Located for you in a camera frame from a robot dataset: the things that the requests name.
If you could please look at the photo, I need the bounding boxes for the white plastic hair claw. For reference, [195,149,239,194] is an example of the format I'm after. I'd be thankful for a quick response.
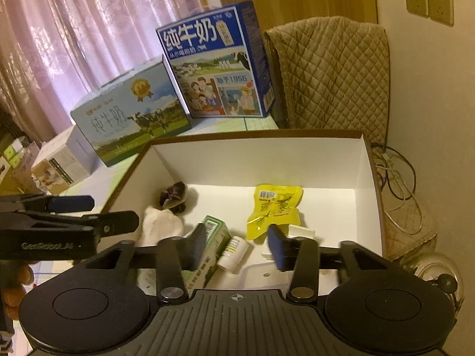
[267,224,332,272]

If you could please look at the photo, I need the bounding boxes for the white sock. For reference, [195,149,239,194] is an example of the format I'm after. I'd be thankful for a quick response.
[137,206,184,247]

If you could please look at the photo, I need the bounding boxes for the green white medicine box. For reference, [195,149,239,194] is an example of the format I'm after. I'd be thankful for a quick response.
[182,215,231,294]

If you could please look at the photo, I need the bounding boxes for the dark brown hair scrunchie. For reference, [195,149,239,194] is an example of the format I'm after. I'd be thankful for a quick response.
[158,182,188,215]

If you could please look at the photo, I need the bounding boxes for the yellow snack pouch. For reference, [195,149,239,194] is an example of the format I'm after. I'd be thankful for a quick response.
[246,184,303,240]

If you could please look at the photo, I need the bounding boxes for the white pill bottle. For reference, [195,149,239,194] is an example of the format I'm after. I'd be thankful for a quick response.
[217,236,250,272]

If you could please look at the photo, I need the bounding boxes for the person's left hand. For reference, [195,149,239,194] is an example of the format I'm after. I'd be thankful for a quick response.
[1,262,35,321]

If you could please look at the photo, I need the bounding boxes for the white beige product box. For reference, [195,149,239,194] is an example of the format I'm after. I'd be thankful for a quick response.
[31,125,96,195]

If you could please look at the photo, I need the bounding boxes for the green tissue packs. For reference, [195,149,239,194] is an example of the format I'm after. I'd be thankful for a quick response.
[2,137,30,168]

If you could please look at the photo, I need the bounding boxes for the brown cardboard storage box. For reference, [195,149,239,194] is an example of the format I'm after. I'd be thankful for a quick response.
[100,128,385,292]

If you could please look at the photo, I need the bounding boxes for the light blue milk carton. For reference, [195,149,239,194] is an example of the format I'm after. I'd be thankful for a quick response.
[70,56,191,166]

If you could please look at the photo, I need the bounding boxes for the glass pot lid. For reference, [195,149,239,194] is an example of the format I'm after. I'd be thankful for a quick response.
[403,252,465,317]

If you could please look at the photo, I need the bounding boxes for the pink curtain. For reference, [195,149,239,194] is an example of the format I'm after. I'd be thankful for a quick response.
[1,0,204,142]

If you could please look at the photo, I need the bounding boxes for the quilted beige chair cover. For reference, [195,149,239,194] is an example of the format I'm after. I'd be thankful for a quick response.
[264,16,390,145]

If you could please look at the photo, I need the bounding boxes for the dark blue milk carton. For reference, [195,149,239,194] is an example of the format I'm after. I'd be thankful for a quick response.
[156,1,275,118]

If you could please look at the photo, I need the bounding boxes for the tangled cables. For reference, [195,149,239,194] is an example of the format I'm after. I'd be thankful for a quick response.
[370,142,425,236]

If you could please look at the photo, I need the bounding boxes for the wall power sockets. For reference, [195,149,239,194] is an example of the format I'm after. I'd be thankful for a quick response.
[406,0,455,27]

